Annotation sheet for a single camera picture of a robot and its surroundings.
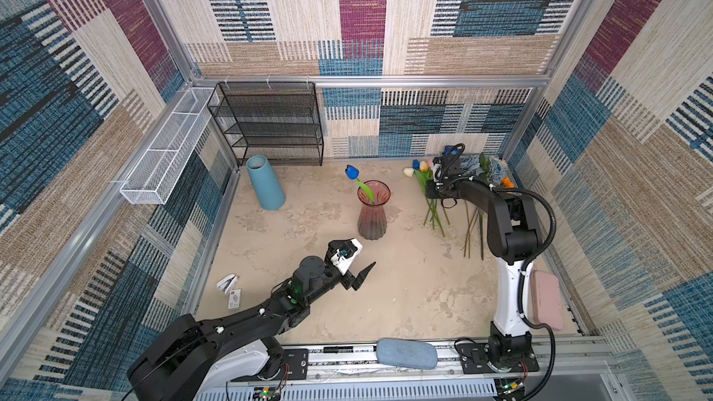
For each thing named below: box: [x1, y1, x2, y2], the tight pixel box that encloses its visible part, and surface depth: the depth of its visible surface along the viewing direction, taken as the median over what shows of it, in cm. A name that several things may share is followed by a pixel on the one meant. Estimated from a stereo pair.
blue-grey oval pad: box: [375, 337, 439, 370], surface depth 74 cm
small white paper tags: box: [216, 273, 242, 310], surface depth 87 cm
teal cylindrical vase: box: [246, 154, 286, 211], surface depth 98 cm
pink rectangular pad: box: [530, 270, 565, 331], surface depth 83 cm
